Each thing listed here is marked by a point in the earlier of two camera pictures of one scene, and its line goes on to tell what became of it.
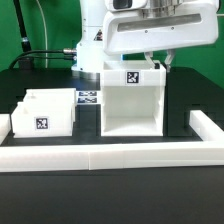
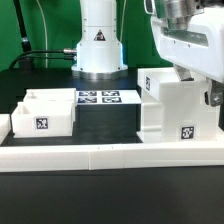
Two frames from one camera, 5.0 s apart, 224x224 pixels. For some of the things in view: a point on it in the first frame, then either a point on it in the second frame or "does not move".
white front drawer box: [37, 119] does not move
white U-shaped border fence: [20, 157] does not move
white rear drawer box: [48, 100] does not move
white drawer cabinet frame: [132, 99] → [174, 110]
